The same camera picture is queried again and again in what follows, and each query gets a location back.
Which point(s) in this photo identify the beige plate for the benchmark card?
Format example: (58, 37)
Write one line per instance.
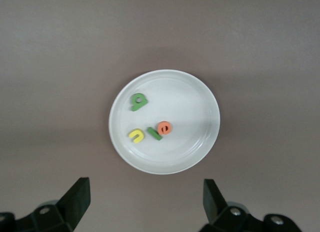
(180, 96)

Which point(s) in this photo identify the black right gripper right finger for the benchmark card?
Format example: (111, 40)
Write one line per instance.
(217, 209)

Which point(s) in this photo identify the orange foam letter e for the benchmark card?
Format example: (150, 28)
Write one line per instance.
(169, 128)

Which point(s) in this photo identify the brown table cover sheet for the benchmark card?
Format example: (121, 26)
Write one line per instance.
(50, 41)

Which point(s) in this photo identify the yellow foam letter u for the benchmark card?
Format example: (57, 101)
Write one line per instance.
(141, 137)

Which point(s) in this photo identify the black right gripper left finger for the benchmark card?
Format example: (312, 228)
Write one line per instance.
(70, 207)

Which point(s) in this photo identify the green foam letter a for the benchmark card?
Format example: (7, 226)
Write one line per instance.
(140, 105)

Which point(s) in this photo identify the green foam letter l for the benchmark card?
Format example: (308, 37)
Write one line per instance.
(153, 133)

